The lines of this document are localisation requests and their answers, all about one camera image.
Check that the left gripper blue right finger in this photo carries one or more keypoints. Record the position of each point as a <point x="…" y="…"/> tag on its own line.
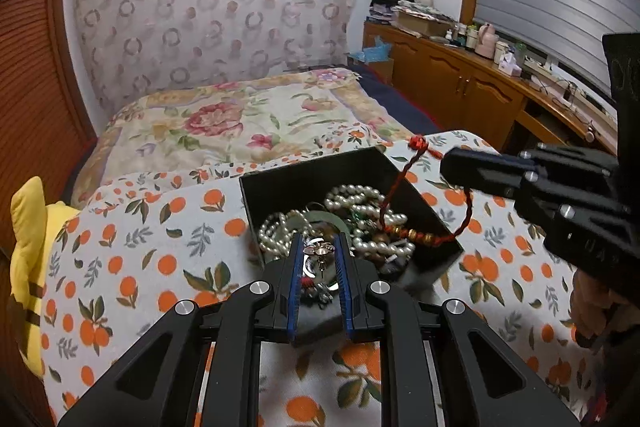
<point x="439" y="364"/>

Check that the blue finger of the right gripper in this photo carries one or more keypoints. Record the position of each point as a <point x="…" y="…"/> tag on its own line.
<point x="497" y="182"/>
<point x="460" y="158"/>

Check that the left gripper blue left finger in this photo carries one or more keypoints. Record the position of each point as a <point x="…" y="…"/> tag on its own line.
<point x="199" y="365"/>

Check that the silver brooch ornament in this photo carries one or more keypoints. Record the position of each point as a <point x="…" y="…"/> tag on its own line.
<point x="319" y="280"/>

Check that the green jade bangle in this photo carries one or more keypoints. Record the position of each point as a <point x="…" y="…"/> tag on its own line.
<point x="315" y="222"/>

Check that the black jewelry box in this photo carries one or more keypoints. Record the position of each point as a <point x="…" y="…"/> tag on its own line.
<point x="388" y="219"/>

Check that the person's right hand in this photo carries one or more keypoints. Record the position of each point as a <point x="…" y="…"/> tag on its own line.
<point x="603" y="319"/>

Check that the navy bed sheet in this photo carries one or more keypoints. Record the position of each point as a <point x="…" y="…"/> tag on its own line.
<point x="402" y="110"/>

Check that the wooden sideboard cabinet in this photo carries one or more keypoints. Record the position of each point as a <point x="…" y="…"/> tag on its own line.
<point x="461" y="91"/>

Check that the tissue box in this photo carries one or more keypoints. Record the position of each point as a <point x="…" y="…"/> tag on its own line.
<point x="508" y="65"/>

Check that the pink thermos jug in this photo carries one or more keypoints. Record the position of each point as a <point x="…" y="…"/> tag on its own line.
<point x="487" y="39"/>

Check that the blue gift bag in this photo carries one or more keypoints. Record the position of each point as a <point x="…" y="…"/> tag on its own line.
<point x="379" y="52"/>

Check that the floral bed quilt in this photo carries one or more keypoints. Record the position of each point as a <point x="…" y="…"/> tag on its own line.
<point x="228" y="128"/>

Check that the stack of folded clothes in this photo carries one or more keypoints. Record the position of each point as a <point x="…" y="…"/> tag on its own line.
<point x="381" y="11"/>

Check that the yellow plush toy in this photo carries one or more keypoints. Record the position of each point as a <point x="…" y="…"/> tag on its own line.
<point x="37" y="226"/>

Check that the brown louvered wardrobe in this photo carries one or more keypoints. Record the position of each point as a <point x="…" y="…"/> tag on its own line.
<point x="45" y="127"/>

